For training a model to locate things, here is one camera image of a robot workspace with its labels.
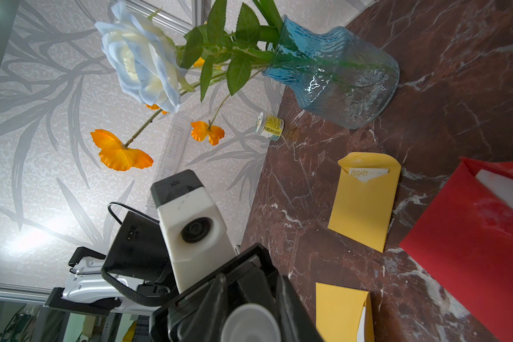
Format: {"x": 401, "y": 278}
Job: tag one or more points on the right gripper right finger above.
{"x": 294, "y": 322}

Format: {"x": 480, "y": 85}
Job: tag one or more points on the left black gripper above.
{"x": 251, "y": 279}

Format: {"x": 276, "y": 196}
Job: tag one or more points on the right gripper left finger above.
{"x": 211, "y": 316}

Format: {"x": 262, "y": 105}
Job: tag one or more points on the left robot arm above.
{"x": 135, "y": 275}

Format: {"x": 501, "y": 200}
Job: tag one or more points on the yellow envelope front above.
{"x": 343, "y": 314}

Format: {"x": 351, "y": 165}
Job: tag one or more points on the yellow envelope near vase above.
{"x": 364, "y": 198}

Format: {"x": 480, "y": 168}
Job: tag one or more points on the red envelope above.
{"x": 464, "y": 240}

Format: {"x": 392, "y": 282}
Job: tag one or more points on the small tin can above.
{"x": 269, "y": 126}

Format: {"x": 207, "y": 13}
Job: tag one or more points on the blue glass vase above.
{"x": 336, "y": 76}

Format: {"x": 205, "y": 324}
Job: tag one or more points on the artificial flower bouquet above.
{"x": 156, "y": 72}

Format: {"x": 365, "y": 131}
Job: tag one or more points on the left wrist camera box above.
{"x": 193, "y": 228}

